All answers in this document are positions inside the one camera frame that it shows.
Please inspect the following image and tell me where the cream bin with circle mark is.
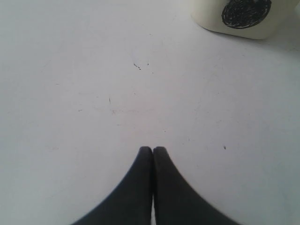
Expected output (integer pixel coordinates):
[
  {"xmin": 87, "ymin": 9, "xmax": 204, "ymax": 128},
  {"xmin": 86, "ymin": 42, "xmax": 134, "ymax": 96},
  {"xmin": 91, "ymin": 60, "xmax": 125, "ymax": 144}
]
[{"xmin": 192, "ymin": 0, "xmax": 281, "ymax": 39}]

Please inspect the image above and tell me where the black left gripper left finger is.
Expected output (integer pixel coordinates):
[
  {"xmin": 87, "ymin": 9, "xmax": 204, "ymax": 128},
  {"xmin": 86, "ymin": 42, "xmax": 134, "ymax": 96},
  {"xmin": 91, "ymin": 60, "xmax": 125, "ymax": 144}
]
[{"xmin": 74, "ymin": 146, "xmax": 153, "ymax": 225}]

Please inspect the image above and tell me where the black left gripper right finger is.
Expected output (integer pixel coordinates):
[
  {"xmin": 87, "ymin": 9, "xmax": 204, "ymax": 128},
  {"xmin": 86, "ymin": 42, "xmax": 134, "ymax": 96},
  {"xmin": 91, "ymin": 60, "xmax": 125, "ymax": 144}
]
[{"xmin": 153, "ymin": 147, "xmax": 237, "ymax": 225}]

